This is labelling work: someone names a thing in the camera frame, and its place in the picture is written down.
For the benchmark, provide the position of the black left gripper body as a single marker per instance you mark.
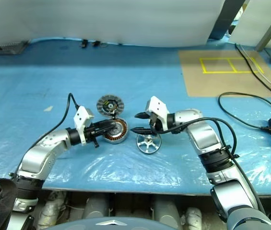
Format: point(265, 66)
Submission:
point(90, 134)

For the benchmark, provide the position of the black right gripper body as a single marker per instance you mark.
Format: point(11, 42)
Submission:
point(155, 125)

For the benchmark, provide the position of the silver spoked rotor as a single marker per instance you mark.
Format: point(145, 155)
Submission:
point(141, 147)

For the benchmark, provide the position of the silver motor housing copper windings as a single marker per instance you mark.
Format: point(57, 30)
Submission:
point(121, 136)

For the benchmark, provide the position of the round grey motor lid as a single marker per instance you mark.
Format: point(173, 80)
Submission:
point(102, 105)

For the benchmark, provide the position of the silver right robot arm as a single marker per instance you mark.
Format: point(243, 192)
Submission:
point(202, 136)

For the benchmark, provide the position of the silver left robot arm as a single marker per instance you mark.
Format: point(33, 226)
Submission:
point(37, 155)

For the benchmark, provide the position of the blue plastic table sheet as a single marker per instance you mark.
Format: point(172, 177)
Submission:
point(135, 79)

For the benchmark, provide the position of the white tape scrap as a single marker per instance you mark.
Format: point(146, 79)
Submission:
point(48, 109)

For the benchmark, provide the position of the brown cardboard sheet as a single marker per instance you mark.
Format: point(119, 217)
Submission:
point(197, 81)

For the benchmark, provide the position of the grey cylinder under table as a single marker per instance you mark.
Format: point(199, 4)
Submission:
point(166, 213)
point(95, 206)

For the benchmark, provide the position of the small black clip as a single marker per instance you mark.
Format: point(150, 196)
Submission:
point(96, 43)
point(85, 43)

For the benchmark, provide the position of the yellow tape rectangle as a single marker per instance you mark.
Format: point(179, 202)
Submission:
point(221, 71)

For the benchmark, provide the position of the grey robot torso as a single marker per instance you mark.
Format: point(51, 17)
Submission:
point(89, 226)

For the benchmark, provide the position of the large white foam board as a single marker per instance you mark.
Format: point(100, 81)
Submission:
point(101, 19)

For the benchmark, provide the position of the grey metal mesh tray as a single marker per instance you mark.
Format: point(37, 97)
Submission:
point(5, 49)

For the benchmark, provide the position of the dark grey pillar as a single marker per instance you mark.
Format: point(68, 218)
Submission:
point(224, 21)

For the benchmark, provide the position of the small white board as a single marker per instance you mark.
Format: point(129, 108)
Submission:
point(250, 24)

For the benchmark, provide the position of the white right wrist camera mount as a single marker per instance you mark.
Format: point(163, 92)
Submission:
point(158, 105)

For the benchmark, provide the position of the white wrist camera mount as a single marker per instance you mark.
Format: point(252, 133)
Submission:
point(158, 105)
point(81, 117)

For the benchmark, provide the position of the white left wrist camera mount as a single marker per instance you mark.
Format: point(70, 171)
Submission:
point(81, 117)

